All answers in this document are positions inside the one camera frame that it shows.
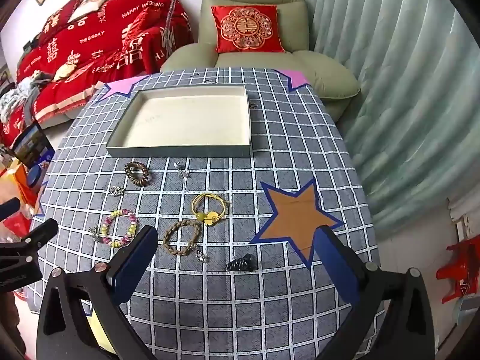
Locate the red printed sofa throw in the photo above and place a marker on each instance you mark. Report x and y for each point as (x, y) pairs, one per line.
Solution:
(93, 37)

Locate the orange star sticker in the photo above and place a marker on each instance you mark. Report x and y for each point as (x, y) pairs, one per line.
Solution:
(292, 217)

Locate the blue picture box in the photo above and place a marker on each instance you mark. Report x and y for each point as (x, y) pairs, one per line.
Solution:
(32, 142)

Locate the pale green curtain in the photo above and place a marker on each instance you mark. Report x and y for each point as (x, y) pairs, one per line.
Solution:
(393, 82)

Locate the red embroidered cushion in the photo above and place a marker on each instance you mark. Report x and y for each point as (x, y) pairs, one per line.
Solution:
(245, 26)

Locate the grey checked tablecloth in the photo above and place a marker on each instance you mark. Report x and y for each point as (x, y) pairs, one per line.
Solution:
(225, 307)

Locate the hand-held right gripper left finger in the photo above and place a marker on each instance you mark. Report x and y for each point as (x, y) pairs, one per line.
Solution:
(137, 266)

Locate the white patterned pillow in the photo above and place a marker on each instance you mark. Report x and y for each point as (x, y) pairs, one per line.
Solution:
(93, 3)

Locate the black hair claw clip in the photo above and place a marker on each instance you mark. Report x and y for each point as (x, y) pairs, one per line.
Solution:
(240, 263)

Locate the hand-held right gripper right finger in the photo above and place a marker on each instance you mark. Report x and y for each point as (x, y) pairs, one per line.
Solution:
(333, 262)

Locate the orange bag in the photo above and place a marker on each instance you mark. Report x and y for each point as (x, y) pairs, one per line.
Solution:
(17, 187)

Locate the blue round tin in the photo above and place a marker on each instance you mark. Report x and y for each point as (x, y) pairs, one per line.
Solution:
(36, 176)

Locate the grey clothes pile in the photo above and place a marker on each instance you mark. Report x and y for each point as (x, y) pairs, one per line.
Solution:
(22, 93)

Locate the beige plush toy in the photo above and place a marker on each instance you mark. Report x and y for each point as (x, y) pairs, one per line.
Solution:
(66, 72)

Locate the pink star sticker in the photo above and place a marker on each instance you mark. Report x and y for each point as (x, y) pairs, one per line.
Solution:
(122, 86)
(296, 78)

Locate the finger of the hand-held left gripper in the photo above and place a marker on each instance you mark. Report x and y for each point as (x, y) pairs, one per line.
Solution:
(9, 208)
(37, 234)

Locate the red plastic stool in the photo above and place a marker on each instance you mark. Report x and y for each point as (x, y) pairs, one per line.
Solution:
(461, 266)

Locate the shallow grey cardboard tray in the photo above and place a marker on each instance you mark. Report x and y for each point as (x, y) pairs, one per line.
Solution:
(187, 120)

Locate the small silver earring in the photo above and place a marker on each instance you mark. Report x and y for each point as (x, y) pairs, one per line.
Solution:
(182, 170)

